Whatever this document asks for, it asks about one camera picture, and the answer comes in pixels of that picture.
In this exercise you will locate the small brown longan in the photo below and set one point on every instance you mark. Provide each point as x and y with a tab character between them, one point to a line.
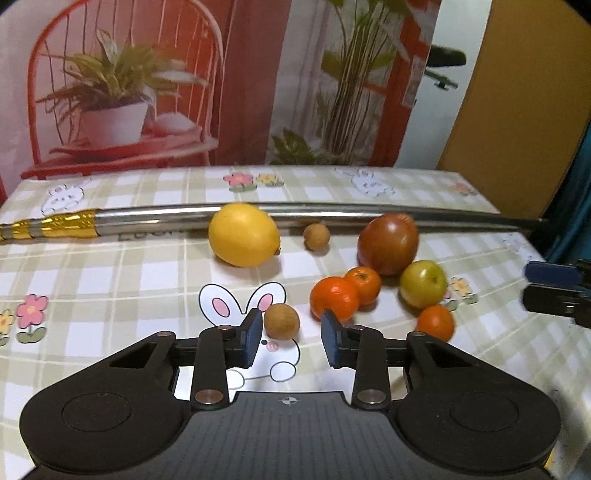
282	323
316	237

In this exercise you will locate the checked tablecloth with rabbit print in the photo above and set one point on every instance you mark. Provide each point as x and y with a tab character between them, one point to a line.
115	277

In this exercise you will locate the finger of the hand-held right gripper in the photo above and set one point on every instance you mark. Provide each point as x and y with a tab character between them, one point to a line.
549	302
551	273

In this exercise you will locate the small orange tangerine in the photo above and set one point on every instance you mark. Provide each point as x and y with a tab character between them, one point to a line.
333	297
436	322
365	284

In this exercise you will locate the yellow lemon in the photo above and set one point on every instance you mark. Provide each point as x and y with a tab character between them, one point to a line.
242	235

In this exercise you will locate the black office chair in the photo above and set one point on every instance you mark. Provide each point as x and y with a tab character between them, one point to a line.
443	57

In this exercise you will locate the teal cloth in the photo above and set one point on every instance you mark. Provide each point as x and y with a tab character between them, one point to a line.
572	207

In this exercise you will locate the small green apple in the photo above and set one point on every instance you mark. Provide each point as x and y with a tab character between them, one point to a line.
423	284

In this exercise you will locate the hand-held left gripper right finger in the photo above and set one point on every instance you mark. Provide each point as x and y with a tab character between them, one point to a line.
330	339

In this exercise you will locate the printed room scene backdrop cloth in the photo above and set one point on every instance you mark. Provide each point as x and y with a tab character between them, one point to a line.
258	83

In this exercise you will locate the red-brown tomato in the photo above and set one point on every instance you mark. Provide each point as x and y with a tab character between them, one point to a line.
388	244

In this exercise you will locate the brown wooden board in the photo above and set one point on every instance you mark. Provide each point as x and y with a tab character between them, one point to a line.
521	92

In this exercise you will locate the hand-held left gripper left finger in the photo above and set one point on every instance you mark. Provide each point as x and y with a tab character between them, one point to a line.
251	339

